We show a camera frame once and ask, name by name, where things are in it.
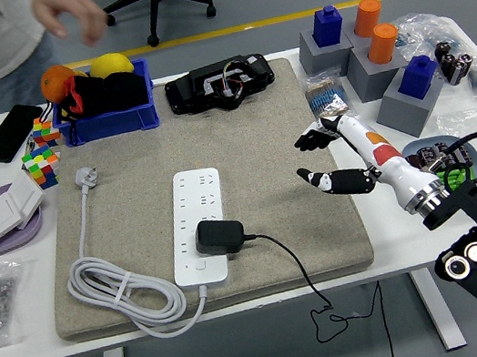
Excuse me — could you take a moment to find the person's left hand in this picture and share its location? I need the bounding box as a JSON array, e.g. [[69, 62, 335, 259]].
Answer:
[[30, 0, 113, 56]]

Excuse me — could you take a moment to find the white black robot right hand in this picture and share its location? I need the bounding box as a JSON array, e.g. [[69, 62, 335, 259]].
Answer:
[[287, 97, 445, 229]]

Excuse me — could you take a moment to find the thin black adapter cord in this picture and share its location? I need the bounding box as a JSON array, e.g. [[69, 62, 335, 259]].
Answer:
[[243, 212, 397, 357]]

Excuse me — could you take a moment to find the black plug adapter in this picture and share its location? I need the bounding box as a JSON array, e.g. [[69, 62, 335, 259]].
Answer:
[[191, 213, 249, 260]]

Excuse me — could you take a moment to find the white power strip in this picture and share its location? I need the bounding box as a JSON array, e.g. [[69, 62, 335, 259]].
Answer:
[[156, 165, 238, 291]]

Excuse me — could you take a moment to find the dark brown capacitor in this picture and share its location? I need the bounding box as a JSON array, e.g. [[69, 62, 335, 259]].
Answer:
[[433, 140, 459, 172], [416, 145, 440, 167], [452, 141, 476, 171]]

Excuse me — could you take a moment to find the grey socket block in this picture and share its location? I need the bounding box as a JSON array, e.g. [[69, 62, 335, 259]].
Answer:
[[367, 61, 454, 145], [294, 22, 359, 80], [341, 18, 378, 52], [340, 37, 414, 107]]

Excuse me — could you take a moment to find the blue-grey plate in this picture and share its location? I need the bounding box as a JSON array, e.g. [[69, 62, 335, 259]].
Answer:
[[400, 127, 477, 204]]

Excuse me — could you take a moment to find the pile of green cylinders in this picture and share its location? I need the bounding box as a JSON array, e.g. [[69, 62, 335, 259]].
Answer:
[[437, 162, 477, 194]]

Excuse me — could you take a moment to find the yellow lemon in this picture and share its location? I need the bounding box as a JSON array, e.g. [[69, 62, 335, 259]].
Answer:
[[86, 48, 137, 82]]

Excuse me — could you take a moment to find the orange fruit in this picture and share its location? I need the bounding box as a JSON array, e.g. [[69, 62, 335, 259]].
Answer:
[[36, 62, 80, 107]]

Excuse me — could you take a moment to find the blue square peg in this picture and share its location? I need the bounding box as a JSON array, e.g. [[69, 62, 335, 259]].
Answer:
[[391, 52, 443, 104], [307, 3, 347, 49]]

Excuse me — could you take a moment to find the black pouch with red trim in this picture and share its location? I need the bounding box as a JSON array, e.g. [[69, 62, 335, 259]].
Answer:
[[46, 62, 152, 127]]

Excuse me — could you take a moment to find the black capacitor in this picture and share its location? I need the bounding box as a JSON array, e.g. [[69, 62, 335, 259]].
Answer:
[[448, 52, 477, 86], [438, 51, 465, 84], [433, 38, 458, 61]]

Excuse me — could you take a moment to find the orange cylinder peg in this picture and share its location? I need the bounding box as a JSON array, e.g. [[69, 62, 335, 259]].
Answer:
[[361, 20, 404, 67], [348, 0, 387, 41]]

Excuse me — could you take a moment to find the blue plastic bin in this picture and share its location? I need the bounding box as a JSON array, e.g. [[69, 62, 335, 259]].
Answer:
[[44, 56, 163, 150]]

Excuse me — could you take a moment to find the colourful puzzle cube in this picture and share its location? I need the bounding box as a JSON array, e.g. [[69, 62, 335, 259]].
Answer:
[[19, 142, 65, 193], [28, 114, 64, 150]]

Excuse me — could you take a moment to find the grey-brown mat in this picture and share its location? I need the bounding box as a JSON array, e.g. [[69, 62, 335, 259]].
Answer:
[[15, 47, 381, 346]]

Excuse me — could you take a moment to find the crumpled clear component bag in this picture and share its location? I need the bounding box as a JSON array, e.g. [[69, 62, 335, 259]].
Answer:
[[390, 4, 472, 68]]

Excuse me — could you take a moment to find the black smartphone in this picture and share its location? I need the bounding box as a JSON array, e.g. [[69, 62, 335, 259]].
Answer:
[[0, 99, 51, 165]]

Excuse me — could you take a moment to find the purple plate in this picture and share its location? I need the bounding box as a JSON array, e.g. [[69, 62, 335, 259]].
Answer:
[[0, 178, 50, 255]]

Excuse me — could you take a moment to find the black electronic device with wires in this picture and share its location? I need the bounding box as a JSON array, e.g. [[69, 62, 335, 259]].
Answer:
[[160, 49, 280, 121]]

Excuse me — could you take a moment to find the white power cable with plug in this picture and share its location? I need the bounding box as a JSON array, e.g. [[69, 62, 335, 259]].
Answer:
[[46, 149, 214, 354]]

